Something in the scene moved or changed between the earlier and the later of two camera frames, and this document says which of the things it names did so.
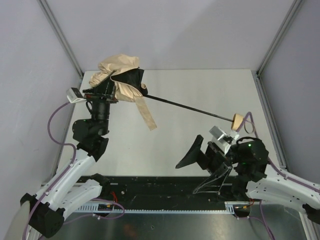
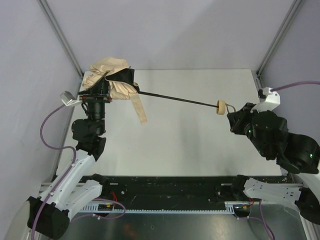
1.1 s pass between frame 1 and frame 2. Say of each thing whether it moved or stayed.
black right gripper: moved
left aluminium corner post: stayed
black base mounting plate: stayed
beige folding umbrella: moved
